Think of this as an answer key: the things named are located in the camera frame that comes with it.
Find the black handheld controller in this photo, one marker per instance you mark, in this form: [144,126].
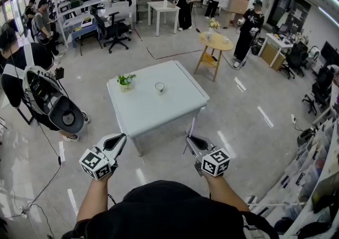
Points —
[59,73]

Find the green chair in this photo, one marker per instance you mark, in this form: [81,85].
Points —
[143,4]

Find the white shelf of storage bins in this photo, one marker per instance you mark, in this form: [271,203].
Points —
[304,179]

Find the white rectangular table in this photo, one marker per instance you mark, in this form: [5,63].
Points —
[164,7]

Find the white and black backpack rig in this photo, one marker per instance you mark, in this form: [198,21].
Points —
[53,100]

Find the white desk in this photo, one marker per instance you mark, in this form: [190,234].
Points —
[276,40]

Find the blue cloth covered table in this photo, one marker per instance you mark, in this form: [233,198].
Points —
[78,33]

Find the white and yellow box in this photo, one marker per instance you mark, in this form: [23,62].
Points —
[87,22]

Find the black monitor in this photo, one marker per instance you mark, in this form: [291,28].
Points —
[329,52]

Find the white square table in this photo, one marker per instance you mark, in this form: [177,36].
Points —
[159,110]

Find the small potted flower plant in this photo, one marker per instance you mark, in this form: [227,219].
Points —
[126,80]

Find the person's right forearm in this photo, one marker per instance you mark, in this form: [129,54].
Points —
[225,193]

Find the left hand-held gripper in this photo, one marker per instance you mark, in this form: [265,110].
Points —
[95,165]

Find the person's black shirt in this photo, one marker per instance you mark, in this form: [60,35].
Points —
[169,211]

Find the pale purple straw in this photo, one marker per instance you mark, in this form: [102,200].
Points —
[192,125]

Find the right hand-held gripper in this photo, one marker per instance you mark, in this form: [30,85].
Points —
[215,162]

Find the white shelving unit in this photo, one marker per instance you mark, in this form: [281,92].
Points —
[74,19]

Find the person's left forearm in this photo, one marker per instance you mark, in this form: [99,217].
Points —
[92,198]

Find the brown cardboard lectern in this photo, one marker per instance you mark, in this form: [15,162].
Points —
[235,4]

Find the round wooden side table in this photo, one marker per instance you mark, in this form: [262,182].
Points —
[215,40]

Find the brown cardboard box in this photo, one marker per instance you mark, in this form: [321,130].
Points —
[272,56]

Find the white power strip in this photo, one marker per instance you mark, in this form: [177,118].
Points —
[293,118]

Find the vase of yellow flowers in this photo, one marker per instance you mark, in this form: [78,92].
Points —
[213,24]

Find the black office chair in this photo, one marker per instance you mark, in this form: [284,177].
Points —
[114,30]
[319,92]
[294,59]

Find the dark helmet headset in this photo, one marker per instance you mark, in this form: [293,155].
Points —
[306,136]

